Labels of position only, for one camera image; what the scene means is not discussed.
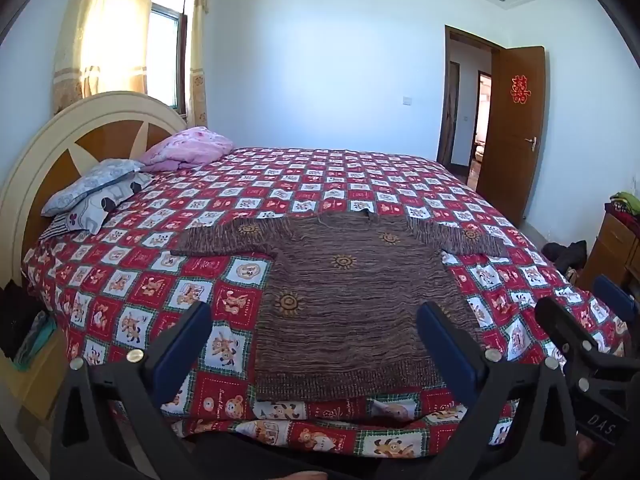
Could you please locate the window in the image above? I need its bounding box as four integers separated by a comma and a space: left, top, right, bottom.
147, 0, 193, 113

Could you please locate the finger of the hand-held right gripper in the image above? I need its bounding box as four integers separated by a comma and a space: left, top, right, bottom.
535, 297, 601, 361
592, 274, 640, 317

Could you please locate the grey floral pillow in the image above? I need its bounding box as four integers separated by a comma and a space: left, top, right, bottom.
41, 158, 146, 217

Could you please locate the yellow wooden nightstand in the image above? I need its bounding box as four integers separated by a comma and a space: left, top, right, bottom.
0, 330, 71, 421

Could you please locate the red checkered printed quilt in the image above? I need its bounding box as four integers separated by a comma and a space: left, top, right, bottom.
22, 146, 633, 461

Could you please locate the red paper door decoration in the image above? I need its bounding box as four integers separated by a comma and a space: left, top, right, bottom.
510, 74, 530, 105

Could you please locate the narrow yellow curtain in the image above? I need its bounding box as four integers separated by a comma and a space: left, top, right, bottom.
185, 0, 211, 128

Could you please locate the pink pillow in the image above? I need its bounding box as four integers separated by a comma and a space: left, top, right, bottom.
139, 126, 235, 173

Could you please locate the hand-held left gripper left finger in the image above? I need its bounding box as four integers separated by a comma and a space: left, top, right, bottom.
50, 300, 216, 480

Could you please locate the black bag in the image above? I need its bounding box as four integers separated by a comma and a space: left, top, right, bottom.
542, 240, 588, 273

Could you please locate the brown wooden door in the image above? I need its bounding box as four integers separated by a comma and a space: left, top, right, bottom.
475, 46, 546, 221

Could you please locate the striped pillow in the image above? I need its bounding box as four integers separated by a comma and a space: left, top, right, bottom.
39, 212, 81, 238

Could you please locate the cream and wood headboard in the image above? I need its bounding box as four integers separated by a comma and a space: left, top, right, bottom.
0, 91, 188, 281

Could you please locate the stack of colourful clothes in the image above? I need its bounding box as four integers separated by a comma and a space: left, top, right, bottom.
605, 191, 640, 236

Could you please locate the grey cartoon print pillow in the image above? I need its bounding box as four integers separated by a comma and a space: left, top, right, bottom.
75, 172, 153, 235

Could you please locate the teal folded cloth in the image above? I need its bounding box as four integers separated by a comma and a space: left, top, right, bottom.
14, 310, 58, 373

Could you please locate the brown door frame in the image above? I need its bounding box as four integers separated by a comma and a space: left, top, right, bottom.
436, 25, 501, 181

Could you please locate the wooden cabinet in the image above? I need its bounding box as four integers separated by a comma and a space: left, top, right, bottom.
580, 210, 640, 301

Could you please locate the brown knit sweater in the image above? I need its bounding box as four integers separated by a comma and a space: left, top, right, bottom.
170, 210, 508, 403

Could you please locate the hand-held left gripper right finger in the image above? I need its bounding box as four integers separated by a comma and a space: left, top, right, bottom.
416, 301, 581, 480

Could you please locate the wide yellow curtain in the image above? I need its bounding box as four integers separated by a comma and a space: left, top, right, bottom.
52, 0, 161, 116

